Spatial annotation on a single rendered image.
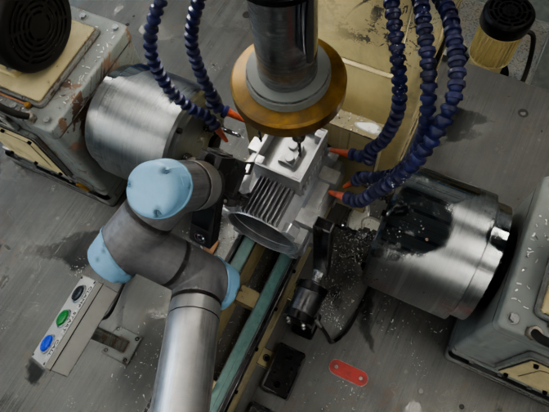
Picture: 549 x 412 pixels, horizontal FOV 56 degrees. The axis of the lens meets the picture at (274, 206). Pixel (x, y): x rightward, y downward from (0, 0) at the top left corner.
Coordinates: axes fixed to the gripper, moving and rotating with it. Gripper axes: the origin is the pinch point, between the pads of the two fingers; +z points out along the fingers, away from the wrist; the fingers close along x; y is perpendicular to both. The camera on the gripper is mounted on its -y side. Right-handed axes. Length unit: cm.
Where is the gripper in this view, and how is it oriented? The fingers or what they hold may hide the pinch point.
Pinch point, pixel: (240, 190)
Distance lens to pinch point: 99.2
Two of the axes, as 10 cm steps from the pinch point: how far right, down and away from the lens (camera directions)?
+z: 2.8, -0.8, 9.6
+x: -9.0, -3.8, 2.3
